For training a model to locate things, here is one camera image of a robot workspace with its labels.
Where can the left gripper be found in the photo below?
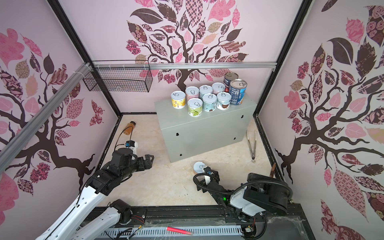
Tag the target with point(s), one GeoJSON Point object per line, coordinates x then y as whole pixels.
{"type": "Point", "coordinates": [142, 166]}

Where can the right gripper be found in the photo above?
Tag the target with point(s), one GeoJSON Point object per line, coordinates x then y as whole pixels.
{"type": "Point", "coordinates": [202, 184]}

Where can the yellow label can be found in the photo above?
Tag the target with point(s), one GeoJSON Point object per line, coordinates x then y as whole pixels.
{"type": "Point", "coordinates": [178, 99]}

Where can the green label can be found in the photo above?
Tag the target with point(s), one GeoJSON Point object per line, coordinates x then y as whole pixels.
{"type": "Point", "coordinates": [195, 107]}

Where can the teal can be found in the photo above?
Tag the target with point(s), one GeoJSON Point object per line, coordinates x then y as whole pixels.
{"type": "Point", "coordinates": [209, 102]}
{"type": "Point", "coordinates": [205, 89]}
{"type": "Point", "coordinates": [223, 101]}

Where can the pink can white lid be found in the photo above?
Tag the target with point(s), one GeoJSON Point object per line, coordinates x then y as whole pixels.
{"type": "Point", "coordinates": [218, 88]}

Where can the blue label tall can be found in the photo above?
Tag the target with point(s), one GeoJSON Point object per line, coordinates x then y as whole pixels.
{"type": "Point", "coordinates": [237, 91]}

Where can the la sicilia tomato can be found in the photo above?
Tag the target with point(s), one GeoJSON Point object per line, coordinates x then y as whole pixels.
{"type": "Point", "coordinates": [228, 77]}

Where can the orange label can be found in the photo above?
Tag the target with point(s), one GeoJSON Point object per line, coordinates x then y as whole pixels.
{"type": "Point", "coordinates": [199, 167]}

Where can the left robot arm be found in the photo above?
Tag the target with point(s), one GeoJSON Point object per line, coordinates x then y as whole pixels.
{"type": "Point", "coordinates": [96, 189]}

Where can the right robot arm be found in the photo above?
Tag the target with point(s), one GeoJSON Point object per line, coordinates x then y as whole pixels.
{"type": "Point", "coordinates": [259, 194]}

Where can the orange spice jar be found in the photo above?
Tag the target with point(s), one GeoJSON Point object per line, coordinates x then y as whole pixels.
{"type": "Point", "coordinates": [129, 128]}

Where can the grey metal cabinet box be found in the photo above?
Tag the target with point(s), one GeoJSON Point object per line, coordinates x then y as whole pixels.
{"type": "Point", "coordinates": [186, 136]}

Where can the metal kitchen tongs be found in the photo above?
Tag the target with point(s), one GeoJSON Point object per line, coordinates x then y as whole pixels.
{"type": "Point", "coordinates": [252, 146]}

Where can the pink marker pen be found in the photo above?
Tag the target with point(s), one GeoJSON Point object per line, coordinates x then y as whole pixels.
{"type": "Point", "coordinates": [179, 231]}

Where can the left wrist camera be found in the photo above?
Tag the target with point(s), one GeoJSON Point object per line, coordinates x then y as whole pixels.
{"type": "Point", "coordinates": [132, 145]}

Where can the white slotted cable duct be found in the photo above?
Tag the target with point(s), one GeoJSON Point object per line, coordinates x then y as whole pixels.
{"type": "Point", "coordinates": [162, 233]}

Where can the wooden handled knife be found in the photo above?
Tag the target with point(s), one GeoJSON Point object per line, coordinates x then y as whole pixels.
{"type": "Point", "coordinates": [272, 173]}

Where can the black wire basket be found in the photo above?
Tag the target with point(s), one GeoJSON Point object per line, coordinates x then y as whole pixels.
{"type": "Point", "coordinates": [119, 76]}

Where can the black mounting rail base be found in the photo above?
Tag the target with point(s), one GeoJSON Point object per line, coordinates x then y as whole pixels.
{"type": "Point", "coordinates": [265, 226]}

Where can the aluminium rail back wall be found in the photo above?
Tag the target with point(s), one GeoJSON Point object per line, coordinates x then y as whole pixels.
{"type": "Point", "coordinates": [175, 66]}

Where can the aluminium rail wall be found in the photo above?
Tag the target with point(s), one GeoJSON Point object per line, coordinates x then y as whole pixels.
{"type": "Point", "coordinates": [11, 150]}
{"type": "Point", "coordinates": [175, 66]}

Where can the aluminium rail left wall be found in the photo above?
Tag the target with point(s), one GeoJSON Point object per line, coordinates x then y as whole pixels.
{"type": "Point", "coordinates": [11, 150]}

